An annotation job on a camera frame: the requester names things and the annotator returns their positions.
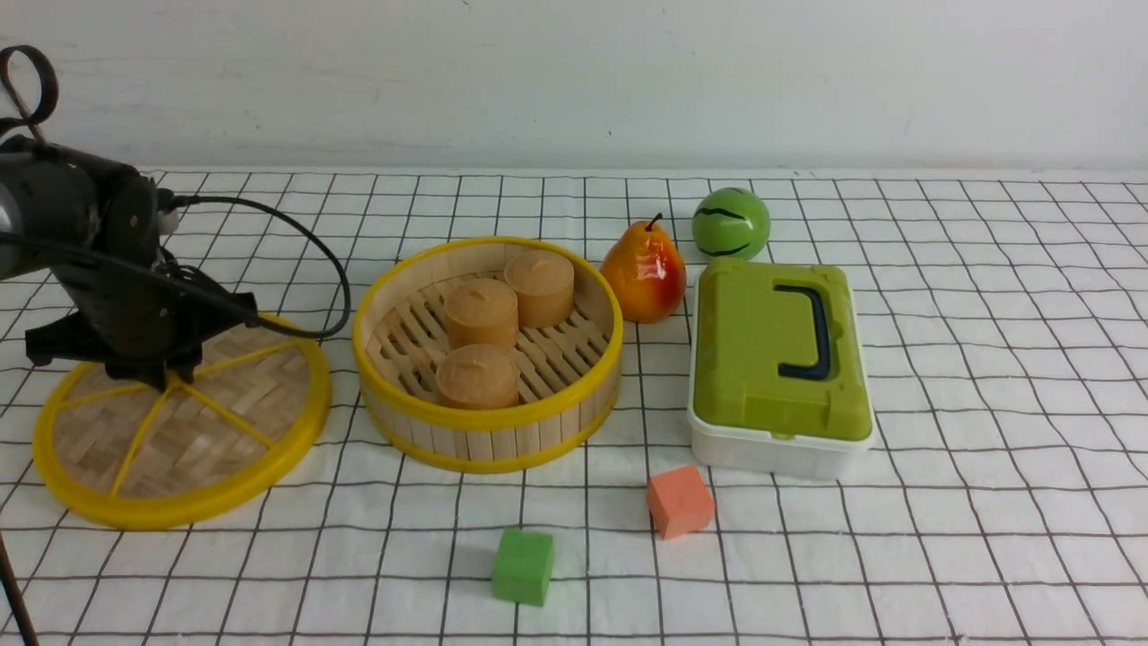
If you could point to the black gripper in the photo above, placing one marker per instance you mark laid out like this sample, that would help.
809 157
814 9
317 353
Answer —
136 329

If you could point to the yellow woven steamer lid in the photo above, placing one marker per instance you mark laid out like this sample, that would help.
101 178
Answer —
124 455

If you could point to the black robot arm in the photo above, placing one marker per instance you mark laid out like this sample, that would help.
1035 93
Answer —
96 225

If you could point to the bamboo steamer basket yellow rim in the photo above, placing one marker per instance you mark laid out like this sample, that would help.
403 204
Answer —
570 375

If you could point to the brown toy bun front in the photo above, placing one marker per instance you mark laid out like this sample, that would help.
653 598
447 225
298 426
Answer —
478 377

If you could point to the brown toy bun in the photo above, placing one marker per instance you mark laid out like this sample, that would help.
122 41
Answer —
478 377
544 285
482 311

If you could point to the brown toy bun middle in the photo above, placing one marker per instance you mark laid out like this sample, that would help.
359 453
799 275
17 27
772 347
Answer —
482 311

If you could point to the brown toy bun rear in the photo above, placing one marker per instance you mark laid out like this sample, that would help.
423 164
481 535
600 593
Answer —
544 285

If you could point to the green foam cube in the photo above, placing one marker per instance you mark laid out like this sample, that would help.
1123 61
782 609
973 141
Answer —
522 566

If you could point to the red yellow toy pear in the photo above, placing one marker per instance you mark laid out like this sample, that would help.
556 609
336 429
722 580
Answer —
646 272

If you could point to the orange foam cube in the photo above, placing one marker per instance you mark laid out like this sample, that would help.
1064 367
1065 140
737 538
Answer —
679 502

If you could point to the green striped toy ball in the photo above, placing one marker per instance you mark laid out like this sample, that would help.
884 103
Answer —
731 222

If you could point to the green lidded white plastic box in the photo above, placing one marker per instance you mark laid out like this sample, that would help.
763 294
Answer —
778 382

